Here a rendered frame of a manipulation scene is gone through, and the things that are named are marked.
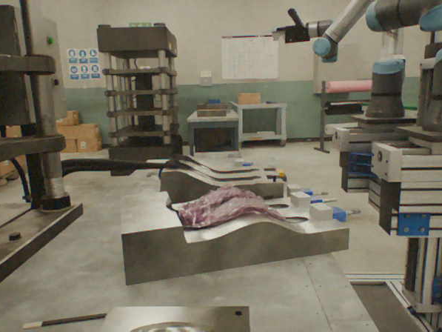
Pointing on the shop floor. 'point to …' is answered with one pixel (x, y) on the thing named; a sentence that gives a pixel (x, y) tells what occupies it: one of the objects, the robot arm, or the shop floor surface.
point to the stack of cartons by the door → (78, 134)
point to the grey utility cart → (256, 133)
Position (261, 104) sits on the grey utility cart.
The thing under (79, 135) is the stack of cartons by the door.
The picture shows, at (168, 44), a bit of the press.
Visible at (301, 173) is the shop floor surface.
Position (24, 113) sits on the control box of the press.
